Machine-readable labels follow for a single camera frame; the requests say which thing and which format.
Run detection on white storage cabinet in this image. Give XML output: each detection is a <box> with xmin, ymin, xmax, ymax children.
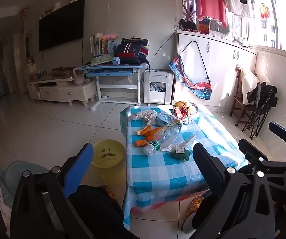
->
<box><xmin>174</xmin><ymin>29</ymin><xmax>258</xmax><ymax>110</ymax></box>

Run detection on black power cable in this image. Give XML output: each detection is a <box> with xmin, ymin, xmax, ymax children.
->
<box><xmin>146</xmin><ymin>21</ymin><xmax>181</xmax><ymax>63</ymax></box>

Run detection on white pillow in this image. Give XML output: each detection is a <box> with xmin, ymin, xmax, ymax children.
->
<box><xmin>240</xmin><ymin>68</ymin><xmax>259</xmax><ymax>105</ymax></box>

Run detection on navy striped backpack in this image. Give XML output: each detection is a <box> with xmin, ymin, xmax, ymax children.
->
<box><xmin>114</xmin><ymin>38</ymin><xmax>149</xmax><ymax>65</ymax></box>

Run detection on white air purifier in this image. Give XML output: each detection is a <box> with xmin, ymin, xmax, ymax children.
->
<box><xmin>143</xmin><ymin>69</ymin><xmax>176</xmax><ymax>105</ymax></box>

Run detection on green board book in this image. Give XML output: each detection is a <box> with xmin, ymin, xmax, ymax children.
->
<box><xmin>91</xmin><ymin>55</ymin><xmax>113</xmax><ymax>66</ymax></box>

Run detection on black sneakers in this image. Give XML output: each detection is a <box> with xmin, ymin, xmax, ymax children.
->
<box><xmin>179</xmin><ymin>19</ymin><xmax>197</xmax><ymax>31</ymax></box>

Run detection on blue checked tablecloth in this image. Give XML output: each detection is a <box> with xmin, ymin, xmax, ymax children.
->
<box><xmin>120</xmin><ymin>105</ymin><xmax>249</xmax><ymax>226</ymax></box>

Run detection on white sneakers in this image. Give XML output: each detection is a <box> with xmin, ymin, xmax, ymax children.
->
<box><xmin>232</xmin><ymin>37</ymin><xmax>251</xmax><ymax>47</ymax></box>

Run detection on black folding chair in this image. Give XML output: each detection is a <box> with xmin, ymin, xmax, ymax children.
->
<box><xmin>241</xmin><ymin>82</ymin><xmax>278</xmax><ymax>140</ymax></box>

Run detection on printed drawstring bag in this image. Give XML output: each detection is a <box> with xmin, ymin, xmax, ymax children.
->
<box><xmin>169</xmin><ymin>40</ymin><xmax>212</xmax><ymax>100</ymax></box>

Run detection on pink kettlebell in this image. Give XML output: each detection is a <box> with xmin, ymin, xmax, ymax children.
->
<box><xmin>73</xmin><ymin>69</ymin><xmax>86</xmax><ymax>85</ymax></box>

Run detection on wooden chair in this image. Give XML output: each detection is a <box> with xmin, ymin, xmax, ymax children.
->
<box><xmin>229</xmin><ymin>66</ymin><xmax>258</xmax><ymax>126</ymax></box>

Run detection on white grey slippers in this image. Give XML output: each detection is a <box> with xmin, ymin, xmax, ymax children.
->
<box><xmin>209</xmin><ymin>19</ymin><xmax>231</xmax><ymax>39</ymax></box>

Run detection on white television cabinet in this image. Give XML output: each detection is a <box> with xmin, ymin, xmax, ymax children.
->
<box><xmin>26</xmin><ymin>76</ymin><xmax>97</xmax><ymax>107</ymax></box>

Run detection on orange box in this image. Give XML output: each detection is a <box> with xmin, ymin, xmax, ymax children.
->
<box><xmin>198</xmin><ymin>17</ymin><xmax>210</xmax><ymax>33</ymax></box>

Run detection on person's right leg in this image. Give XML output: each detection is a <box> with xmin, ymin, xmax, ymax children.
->
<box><xmin>191</xmin><ymin>194</ymin><xmax>224</xmax><ymax>229</ymax></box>

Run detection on red snack wrapper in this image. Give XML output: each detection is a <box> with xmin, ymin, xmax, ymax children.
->
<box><xmin>173</xmin><ymin>106</ymin><xmax>193</xmax><ymax>125</ymax></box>

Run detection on green turtle toy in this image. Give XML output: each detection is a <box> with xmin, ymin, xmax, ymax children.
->
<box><xmin>171</xmin><ymin>148</ymin><xmax>191</xmax><ymax>161</ymax></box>

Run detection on red window decoration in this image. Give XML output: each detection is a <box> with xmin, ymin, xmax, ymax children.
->
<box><xmin>259</xmin><ymin>3</ymin><xmax>270</xmax><ymax>19</ymax></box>

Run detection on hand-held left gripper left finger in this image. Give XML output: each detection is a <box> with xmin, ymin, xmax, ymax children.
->
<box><xmin>10</xmin><ymin>142</ymin><xmax>96</xmax><ymax>239</ymax></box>

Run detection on red hanging garment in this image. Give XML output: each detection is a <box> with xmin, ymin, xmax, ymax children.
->
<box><xmin>196</xmin><ymin>0</ymin><xmax>227</xmax><ymax>25</ymax></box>

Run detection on blue study desk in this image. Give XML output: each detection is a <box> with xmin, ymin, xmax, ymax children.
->
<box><xmin>76</xmin><ymin>63</ymin><xmax>147</xmax><ymax>111</ymax></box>

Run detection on clear plastic water bottle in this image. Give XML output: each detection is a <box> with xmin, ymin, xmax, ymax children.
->
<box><xmin>143</xmin><ymin>123</ymin><xmax>182</xmax><ymax>157</ymax></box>

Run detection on black wall television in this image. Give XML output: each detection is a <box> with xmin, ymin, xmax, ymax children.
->
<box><xmin>39</xmin><ymin>0</ymin><xmax>86</xmax><ymax>52</ymax></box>

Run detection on blue milk carton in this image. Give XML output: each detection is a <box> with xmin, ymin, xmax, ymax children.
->
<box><xmin>155</xmin><ymin>113</ymin><xmax>174</xmax><ymax>126</ymax></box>

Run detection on row of books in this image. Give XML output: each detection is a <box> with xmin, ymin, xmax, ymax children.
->
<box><xmin>90</xmin><ymin>32</ymin><xmax>116</xmax><ymax>56</ymax></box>

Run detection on clear plastic bag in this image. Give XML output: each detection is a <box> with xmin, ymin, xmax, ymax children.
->
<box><xmin>161</xmin><ymin>135</ymin><xmax>197</xmax><ymax>152</ymax></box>

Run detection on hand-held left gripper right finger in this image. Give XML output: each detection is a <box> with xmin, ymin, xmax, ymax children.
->
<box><xmin>192</xmin><ymin>142</ymin><xmax>283</xmax><ymax>239</ymax></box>

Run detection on patterned slipper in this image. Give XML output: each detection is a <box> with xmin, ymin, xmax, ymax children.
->
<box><xmin>181</xmin><ymin>196</ymin><xmax>205</xmax><ymax>232</ymax></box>
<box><xmin>99</xmin><ymin>185</ymin><xmax>116</xmax><ymax>200</ymax></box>

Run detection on person's leg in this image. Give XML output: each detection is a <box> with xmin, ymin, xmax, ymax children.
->
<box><xmin>68</xmin><ymin>184</ymin><xmax>133</xmax><ymax>239</ymax></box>
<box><xmin>191</xmin><ymin>194</ymin><xmax>224</xmax><ymax>229</ymax></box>

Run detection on woven fruit basket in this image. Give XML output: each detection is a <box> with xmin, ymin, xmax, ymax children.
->
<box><xmin>174</xmin><ymin>101</ymin><xmax>198</xmax><ymax>115</ymax></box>

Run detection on yellow plastic stool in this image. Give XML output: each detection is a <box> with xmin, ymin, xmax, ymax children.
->
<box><xmin>91</xmin><ymin>139</ymin><xmax>126</xmax><ymax>186</ymax></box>

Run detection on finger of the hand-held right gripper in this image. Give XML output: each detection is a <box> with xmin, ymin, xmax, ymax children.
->
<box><xmin>269</xmin><ymin>121</ymin><xmax>286</xmax><ymax>155</ymax></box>
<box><xmin>238</xmin><ymin>139</ymin><xmax>286</xmax><ymax>193</ymax></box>

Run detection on person's left leg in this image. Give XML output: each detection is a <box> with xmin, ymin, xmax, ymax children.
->
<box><xmin>68</xmin><ymin>184</ymin><xmax>133</xmax><ymax>239</ymax></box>

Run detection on grey blue cushion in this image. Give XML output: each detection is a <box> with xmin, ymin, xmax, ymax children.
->
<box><xmin>4</xmin><ymin>161</ymin><xmax>51</xmax><ymax>205</ymax></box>

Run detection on white hanging garment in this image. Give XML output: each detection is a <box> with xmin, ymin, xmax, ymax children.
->
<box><xmin>224</xmin><ymin>0</ymin><xmax>250</xmax><ymax>18</ymax></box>

